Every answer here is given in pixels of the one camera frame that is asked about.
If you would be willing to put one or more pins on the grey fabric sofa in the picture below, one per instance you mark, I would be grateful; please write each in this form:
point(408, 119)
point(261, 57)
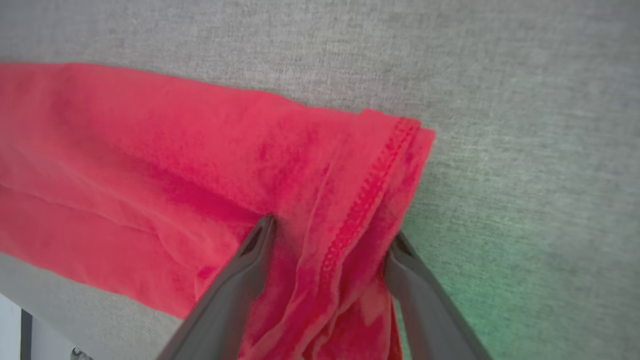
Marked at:
point(500, 100)

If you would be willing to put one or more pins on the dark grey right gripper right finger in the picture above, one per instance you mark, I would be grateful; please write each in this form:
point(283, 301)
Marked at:
point(430, 325)

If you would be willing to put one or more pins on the red and white basketball jersey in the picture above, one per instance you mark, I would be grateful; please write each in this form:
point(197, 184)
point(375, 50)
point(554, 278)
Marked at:
point(150, 165)

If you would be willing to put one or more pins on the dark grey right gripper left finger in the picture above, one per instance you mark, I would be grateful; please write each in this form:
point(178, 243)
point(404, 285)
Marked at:
point(220, 320)

